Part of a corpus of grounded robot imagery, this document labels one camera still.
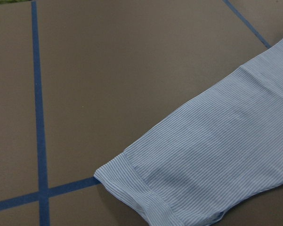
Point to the blue striped button shirt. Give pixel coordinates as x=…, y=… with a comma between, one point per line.
x=213, y=152

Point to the brown table mat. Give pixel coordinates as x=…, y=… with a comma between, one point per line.
x=80, y=80

